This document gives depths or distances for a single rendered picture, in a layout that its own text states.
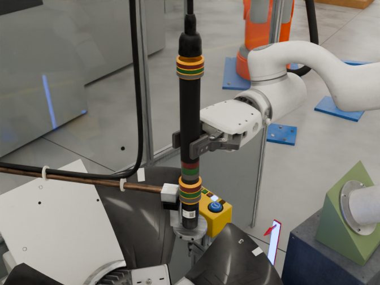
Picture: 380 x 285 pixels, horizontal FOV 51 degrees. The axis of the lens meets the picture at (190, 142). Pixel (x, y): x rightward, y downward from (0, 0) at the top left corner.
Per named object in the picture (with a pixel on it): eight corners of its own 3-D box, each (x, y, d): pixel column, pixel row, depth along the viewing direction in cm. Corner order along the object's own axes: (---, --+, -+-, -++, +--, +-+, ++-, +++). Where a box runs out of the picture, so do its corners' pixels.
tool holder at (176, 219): (159, 236, 79) (157, 199, 74) (168, 212, 85) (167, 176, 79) (203, 243, 78) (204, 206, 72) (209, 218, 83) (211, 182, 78)
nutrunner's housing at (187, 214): (178, 242, 81) (174, 16, 56) (182, 228, 84) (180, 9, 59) (197, 245, 80) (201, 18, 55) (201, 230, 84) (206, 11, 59)
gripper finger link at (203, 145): (228, 151, 70) (202, 166, 66) (215, 143, 72) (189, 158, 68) (229, 135, 69) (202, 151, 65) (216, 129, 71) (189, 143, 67)
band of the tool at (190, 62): (173, 80, 61) (173, 62, 60) (180, 69, 65) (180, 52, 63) (201, 82, 60) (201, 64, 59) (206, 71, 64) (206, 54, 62)
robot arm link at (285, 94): (267, 83, 76) (275, 129, 79) (305, 65, 84) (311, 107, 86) (235, 85, 82) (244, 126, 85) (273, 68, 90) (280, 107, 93)
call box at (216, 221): (180, 217, 146) (180, 196, 140) (199, 205, 152) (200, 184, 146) (211, 241, 136) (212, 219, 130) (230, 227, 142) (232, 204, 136)
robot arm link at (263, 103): (271, 134, 80) (262, 140, 78) (237, 119, 85) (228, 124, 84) (276, 97, 75) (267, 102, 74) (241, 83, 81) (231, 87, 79)
